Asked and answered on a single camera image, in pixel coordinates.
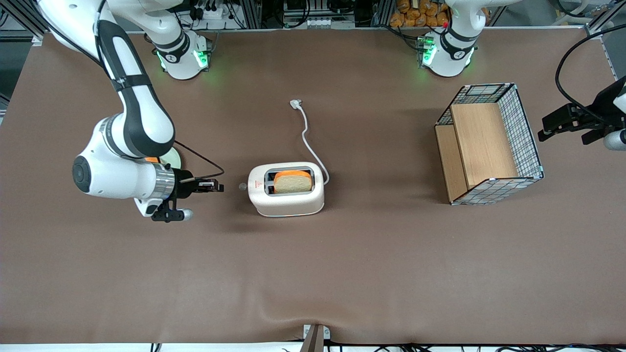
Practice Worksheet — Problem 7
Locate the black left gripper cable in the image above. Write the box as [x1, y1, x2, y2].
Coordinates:
[555, 23, 626, 123]

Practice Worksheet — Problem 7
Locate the pile of orange bread rolls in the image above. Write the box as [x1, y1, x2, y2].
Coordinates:
[390, 0, 451, 28]

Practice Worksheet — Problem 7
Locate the right wrist camera silver lens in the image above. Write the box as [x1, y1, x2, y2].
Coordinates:
[151, 197, 194, 223]

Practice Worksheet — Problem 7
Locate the bread slice with orange crust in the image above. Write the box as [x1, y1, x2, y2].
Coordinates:
[273, 170, 313, 194]

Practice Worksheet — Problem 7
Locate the small green-lit circuit board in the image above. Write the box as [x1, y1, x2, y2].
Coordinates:
[417, 35, 437, 68]

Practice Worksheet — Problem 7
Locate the white power strip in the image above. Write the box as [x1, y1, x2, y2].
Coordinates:
[192, 0, 231, 21]

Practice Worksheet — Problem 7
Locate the pale green round plate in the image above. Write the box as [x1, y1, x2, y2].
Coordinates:
[159, 146, 182, 170]

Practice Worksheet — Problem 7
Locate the light wooden shelf board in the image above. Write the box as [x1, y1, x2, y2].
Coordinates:
[435, 102, 520, 203]

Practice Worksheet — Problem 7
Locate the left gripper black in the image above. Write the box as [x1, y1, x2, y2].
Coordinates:
[537, 76, 626, 146]

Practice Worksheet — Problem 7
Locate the aluminium frame strut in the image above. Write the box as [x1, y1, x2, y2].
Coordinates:
[584, 0, 626, 36]

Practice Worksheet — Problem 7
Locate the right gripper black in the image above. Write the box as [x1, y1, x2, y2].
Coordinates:
[171, 168, 225, 200]

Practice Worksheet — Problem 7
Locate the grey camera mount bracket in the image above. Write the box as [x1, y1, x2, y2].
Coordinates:
[302, 324, 331, 352]

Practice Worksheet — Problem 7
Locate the wire basket with grid fabric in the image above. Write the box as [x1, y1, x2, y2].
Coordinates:
[434, 83, 545, 206]

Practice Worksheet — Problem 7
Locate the white toaster power cable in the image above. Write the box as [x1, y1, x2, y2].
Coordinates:
[290, 99, 330, 186]

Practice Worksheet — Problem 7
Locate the wrist camera silver lens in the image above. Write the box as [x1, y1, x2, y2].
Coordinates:
[603, 130, 626, 151]
[151, 197, 194, 223]

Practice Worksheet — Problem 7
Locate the left wrist camera silver lens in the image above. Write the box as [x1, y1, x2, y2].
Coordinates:
[603, 130, 626, 151]

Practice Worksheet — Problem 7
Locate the white two-slot toaster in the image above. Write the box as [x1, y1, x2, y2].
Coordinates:
[247, 161, 325, 218]

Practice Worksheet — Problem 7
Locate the brown table mat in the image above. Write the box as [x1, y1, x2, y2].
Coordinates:
[0, 27, 626, 346]

